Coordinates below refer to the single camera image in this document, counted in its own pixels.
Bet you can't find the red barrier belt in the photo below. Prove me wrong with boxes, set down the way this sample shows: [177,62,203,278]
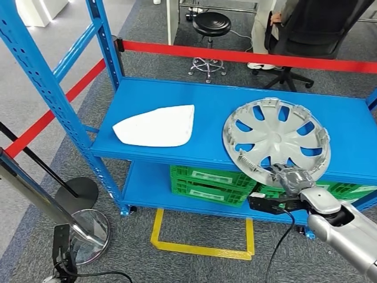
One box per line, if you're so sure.
[121,40,377,74]
[4,58,107,159]

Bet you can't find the white platform block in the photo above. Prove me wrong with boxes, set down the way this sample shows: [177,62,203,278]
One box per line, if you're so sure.
[14,0,70,28]

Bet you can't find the black round stool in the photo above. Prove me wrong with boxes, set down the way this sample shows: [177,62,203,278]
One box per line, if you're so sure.
[188,11,232,84]

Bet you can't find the silver plastic hubcap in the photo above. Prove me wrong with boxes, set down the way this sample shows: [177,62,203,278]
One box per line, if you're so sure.
[222,97,331,187]

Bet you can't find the black stanchion post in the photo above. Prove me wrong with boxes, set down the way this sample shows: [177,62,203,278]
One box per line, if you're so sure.
[112,35,125,79]

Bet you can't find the seated person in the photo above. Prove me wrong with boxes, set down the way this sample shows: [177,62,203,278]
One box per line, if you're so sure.
[247,0,296,72]

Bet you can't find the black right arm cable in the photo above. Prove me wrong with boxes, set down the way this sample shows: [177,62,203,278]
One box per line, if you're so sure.
[264,207,296,283]

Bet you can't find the black stanchion with round base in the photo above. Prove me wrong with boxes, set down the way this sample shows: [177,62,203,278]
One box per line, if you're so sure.
[0,121,100,216]

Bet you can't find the blue metal shelf rack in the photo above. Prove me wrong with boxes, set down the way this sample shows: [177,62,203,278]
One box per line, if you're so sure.
[0,0,377,240]

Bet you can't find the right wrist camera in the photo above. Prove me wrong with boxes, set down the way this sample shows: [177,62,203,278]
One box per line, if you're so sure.
[248,194,310,216]

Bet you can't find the black office chair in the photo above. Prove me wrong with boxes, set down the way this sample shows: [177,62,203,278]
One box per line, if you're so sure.
[253,0,375,93]

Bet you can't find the white plastic cover panel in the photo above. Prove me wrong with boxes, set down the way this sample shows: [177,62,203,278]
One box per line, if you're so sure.
[112,104,195,149]

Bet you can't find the chrome stanchion with round base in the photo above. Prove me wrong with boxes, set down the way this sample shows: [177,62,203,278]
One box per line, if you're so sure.
[0,147,112,267]

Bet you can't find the white desk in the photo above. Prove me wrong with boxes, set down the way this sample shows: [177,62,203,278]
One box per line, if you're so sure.
[167,0,179,46]

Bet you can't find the green plastic crate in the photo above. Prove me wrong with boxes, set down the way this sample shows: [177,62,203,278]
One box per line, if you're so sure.
[255,180,377,204]
[170,165,257,207]

